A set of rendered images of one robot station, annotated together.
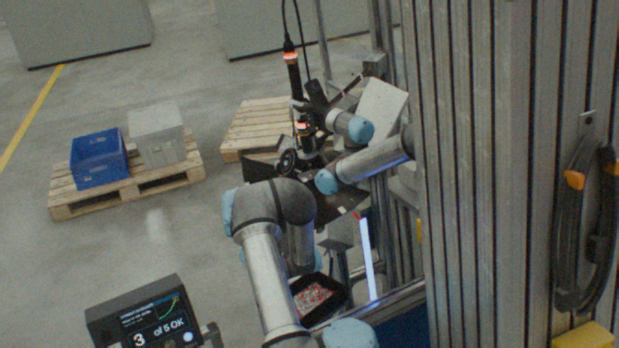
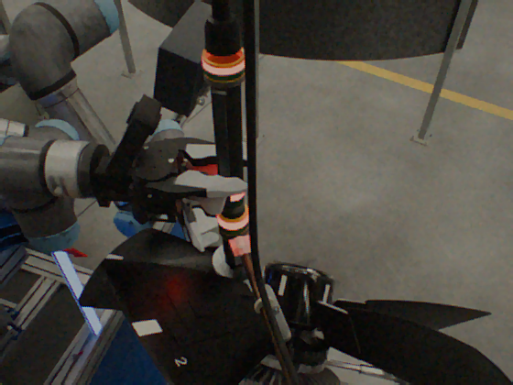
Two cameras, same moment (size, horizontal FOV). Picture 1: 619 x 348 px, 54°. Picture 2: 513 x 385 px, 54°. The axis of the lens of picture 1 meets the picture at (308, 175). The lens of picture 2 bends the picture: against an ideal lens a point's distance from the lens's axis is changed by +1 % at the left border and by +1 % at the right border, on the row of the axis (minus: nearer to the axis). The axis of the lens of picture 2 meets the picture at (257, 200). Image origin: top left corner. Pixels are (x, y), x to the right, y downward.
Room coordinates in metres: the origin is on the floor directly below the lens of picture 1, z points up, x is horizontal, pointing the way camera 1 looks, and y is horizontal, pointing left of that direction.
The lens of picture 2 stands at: (2.17, -0.34, 1.91)
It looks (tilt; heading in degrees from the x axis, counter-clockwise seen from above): 48 degrees down; 128
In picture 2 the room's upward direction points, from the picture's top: straight up
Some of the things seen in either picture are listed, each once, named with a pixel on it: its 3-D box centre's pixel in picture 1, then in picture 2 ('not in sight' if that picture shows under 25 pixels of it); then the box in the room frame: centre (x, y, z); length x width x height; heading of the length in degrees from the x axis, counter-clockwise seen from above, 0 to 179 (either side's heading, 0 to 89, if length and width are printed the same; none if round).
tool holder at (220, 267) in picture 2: (307, 140); (236, 249); (1.88, -0.02, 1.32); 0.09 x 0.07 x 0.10; 147
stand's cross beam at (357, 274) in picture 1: (364, 272); not in sight; (2.07, -0.16, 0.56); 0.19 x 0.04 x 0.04; 112
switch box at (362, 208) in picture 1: (372, 220); not in sight; (2.20, -0.24, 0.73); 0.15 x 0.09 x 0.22; 112
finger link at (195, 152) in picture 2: (296, 110); (221, 168); (1.84, 0.00, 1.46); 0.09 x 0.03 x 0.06; 40
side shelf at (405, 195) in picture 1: (426, 191); not in sight; (2.18, -0.48, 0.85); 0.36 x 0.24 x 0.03; 22
